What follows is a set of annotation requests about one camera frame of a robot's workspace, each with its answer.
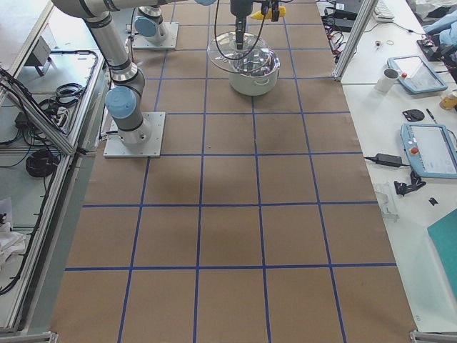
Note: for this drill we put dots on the near blue teach pendant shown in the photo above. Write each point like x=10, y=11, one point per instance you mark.
x=429, y=150

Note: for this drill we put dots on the clear plastic holder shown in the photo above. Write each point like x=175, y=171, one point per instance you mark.
x=386, y=201

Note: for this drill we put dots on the aluminium frame post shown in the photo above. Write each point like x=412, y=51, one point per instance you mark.
x=364, y=15

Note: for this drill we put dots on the black power adapter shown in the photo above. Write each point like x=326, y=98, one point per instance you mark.
x=388, y=160

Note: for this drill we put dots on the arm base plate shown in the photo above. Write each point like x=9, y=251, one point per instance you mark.
x=157, y=37
x=142, y=142

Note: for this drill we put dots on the far blue teach pendant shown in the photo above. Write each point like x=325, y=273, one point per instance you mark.
x=416, y=74

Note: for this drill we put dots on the teal board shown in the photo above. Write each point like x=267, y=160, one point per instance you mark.
x=443, y=235

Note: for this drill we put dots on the blue teach pendant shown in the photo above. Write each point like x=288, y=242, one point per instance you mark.
x=416, y=74
x=429, y=150

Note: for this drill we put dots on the black pen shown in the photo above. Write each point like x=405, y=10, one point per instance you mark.
x=431, y=116

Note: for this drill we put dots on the white mug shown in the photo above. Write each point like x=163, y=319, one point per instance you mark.
x=387, y=80

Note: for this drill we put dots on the pale green cooking pot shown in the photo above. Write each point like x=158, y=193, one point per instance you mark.
x=260, y=81

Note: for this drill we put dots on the yellow corn cob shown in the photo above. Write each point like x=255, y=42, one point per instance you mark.
x=270, y=14

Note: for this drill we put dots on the glass pot lid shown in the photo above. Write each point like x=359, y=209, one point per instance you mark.
x=254, y=57

